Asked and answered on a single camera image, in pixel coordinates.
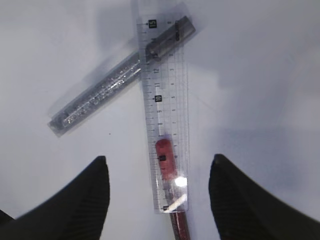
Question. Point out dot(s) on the blue glitter pen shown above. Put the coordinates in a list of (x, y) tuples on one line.
[(125, 73)]

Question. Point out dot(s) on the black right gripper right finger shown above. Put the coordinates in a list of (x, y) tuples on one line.
[(243, 210)]

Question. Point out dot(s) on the red glitter pen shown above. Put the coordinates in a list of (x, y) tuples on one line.
[(175, 189)]

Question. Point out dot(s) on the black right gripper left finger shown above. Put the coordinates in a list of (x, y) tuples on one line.
[(76, 212)]

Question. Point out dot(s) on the clear plastic ruler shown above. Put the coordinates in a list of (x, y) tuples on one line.
[(165, 91)]

